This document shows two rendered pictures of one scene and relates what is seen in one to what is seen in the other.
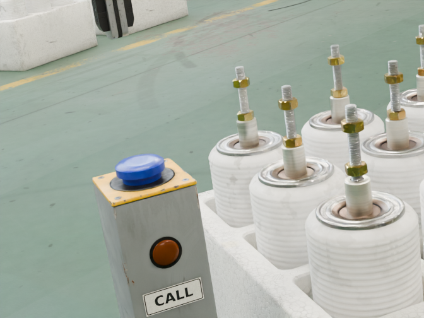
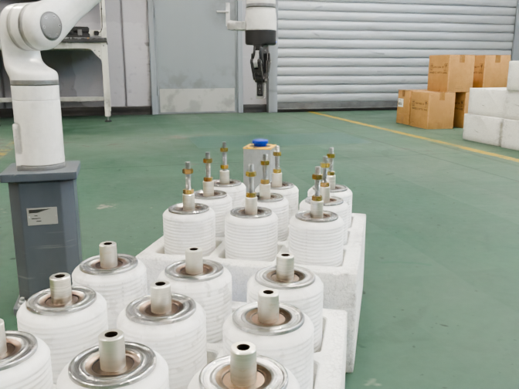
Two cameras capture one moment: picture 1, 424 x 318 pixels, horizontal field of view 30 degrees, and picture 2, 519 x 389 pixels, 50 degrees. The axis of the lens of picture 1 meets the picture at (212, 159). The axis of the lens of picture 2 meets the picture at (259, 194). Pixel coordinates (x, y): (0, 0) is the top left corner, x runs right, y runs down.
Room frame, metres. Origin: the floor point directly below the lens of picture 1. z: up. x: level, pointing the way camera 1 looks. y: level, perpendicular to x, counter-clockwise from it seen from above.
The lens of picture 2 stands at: (1.32, -1.13, 0.51)
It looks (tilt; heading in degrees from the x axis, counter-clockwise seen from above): 13 degrees down; 121
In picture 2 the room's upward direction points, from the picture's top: straight up
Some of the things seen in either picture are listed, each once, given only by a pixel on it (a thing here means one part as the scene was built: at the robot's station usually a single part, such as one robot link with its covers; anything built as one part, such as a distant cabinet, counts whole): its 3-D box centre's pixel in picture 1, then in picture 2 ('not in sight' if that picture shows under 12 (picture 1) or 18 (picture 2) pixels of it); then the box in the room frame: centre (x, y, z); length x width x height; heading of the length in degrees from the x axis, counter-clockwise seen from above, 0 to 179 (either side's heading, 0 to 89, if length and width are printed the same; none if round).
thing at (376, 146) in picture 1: (398, 144); (265, 197); (0.77, -0.19, 0.25); 0.08 x 0.08 x 0.01
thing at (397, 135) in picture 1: (397, 133); (265, 191); (0.77, -0.19, 0.26); 0.02 x 0.02 x 0.03
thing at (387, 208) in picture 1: (359, 211); (224, 183); (0.62, -0.12, 0.25); 0.08 x 0.08 x 0.01
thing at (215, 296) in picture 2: not in sight; (196, 335); (0.90, -0.59, 0.16); 0.10 x 0.10 x 0.18
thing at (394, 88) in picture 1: (395, 97); (265, 172); (0.77, -0.19, 0.30); 0.01 x 0.01 x 0.08
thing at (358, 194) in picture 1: (358, 197); (224, 177); (0.62, -0.12, 0.26); 0.02 x 0.02 x 0.03
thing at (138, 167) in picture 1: (141, 172); (259, 143); (0.61, 0.06, 0.32); 0.04 x 0.04 x 0.02
